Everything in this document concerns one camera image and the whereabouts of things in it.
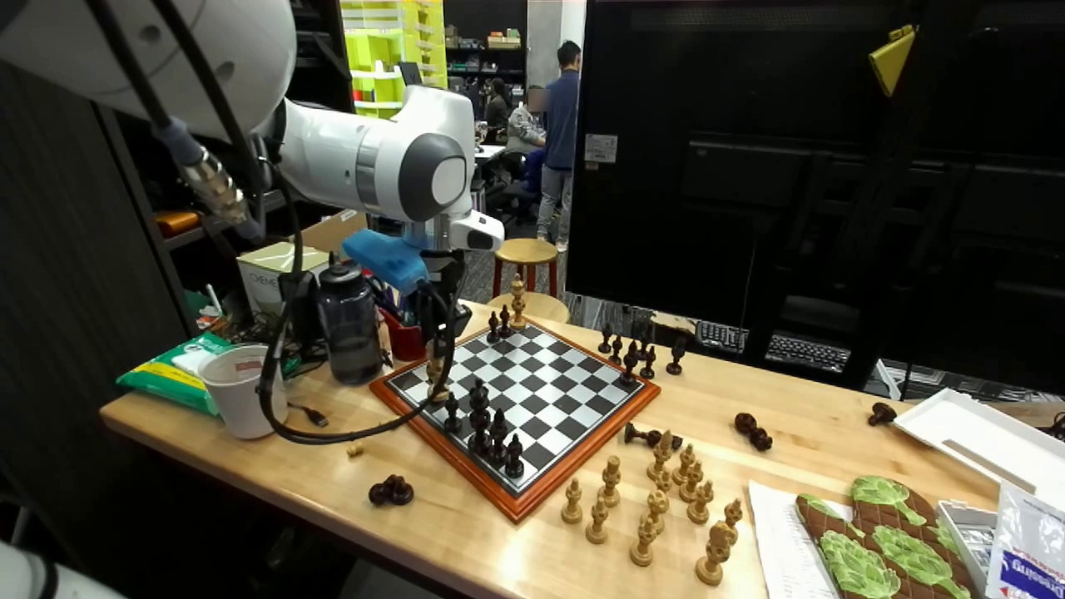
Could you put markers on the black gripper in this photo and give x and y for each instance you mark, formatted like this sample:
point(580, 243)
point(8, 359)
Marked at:
point(438, 297)

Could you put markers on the tall light brown chess piece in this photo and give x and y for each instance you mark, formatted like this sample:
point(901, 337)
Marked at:
point(518, 304)

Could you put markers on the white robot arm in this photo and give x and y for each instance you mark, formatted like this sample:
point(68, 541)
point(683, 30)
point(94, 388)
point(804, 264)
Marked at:
point(204, 71)

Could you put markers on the wooden framed chess board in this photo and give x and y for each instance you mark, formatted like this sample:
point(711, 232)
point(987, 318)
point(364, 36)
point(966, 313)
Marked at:
point(531, 410)

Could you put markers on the dark chess pieces pair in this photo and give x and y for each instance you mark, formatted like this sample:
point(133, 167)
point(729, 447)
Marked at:
point(394, 491)

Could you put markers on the dark chess pieces back group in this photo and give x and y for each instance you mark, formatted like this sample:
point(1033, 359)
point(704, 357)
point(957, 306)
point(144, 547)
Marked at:
point(645, 346)

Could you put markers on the light chess pieces cluster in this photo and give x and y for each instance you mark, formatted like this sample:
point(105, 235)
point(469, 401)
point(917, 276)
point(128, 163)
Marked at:
point(673, 473)

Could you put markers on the red pen cup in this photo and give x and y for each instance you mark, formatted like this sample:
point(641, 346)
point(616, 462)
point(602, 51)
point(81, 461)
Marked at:
point(408, 339)

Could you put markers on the dark water bottle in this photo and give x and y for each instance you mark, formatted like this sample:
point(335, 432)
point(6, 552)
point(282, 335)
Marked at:
point(352, 325)

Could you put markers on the wooden round stool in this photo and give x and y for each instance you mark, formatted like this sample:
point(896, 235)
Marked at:
point(525, 258)

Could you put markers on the white Chemex box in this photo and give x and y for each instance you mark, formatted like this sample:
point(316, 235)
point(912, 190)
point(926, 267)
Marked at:
point(263, 267)

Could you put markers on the seated person grey top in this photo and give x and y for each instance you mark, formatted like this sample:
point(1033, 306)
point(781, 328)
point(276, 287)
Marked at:
point(525, 127)

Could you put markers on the standing person blue shirt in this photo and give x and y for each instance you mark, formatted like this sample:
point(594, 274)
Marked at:
point(560, 121)

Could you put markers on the green wipes packet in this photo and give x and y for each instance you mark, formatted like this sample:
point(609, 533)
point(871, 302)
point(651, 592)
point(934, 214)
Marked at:
point(179, 373)

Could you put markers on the large black monitor screen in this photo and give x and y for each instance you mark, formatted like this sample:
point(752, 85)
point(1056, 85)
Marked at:
point(739, 163)

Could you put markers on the green patterned brown cloth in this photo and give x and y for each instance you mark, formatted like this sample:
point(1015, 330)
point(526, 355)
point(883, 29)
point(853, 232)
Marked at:
point(891, 544)

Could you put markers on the yellow triangle marker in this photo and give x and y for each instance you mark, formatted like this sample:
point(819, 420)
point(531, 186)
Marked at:
point(891, 58)

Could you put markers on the white plastic tray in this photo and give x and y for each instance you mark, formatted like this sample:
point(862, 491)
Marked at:
point(990, 442)

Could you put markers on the blue wrist camera box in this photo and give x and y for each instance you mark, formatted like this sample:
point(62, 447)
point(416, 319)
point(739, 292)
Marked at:
point(388, 258)

